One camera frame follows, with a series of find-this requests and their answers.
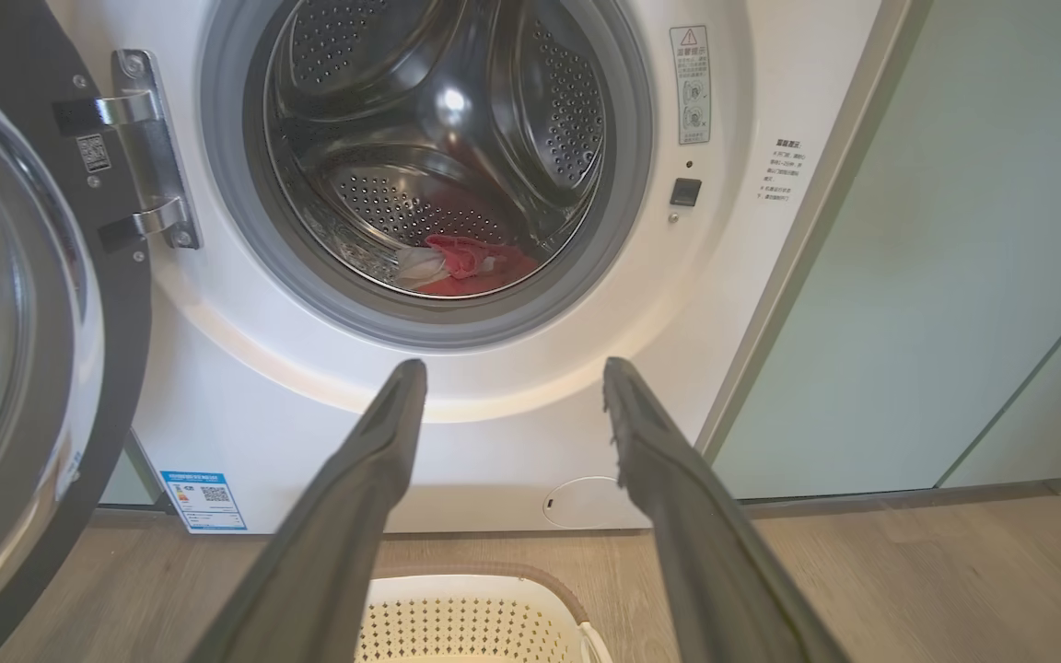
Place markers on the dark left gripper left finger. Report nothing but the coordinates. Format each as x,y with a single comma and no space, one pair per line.
328,552

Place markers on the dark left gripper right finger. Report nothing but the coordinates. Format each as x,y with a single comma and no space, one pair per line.
705,552

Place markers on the washing machine door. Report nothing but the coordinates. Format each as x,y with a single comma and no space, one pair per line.
116,350

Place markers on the white garment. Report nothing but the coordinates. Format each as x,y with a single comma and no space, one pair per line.
422,265

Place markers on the red garment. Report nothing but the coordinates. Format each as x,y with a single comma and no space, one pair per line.
471,258

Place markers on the white front-load washing machine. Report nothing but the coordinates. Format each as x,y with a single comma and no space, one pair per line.
512,442

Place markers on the silver metal door hinge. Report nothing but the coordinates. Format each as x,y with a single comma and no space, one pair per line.
153,147

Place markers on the round white filter cover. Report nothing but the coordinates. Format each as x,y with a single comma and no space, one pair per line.
586,505

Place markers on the blue energy label sticker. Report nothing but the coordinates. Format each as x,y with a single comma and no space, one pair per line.
204,502

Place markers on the white perforated laundry basket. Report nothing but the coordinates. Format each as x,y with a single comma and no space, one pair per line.
466,626

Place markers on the pale green cabinet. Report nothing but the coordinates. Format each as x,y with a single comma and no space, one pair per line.
936,276

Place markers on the black text instruction sticker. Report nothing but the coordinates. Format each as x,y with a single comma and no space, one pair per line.
782,170

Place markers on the small QR code sticker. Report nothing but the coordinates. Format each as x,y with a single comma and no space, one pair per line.
94,153

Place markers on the grey warning sticker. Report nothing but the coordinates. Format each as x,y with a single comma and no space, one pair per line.
691,83

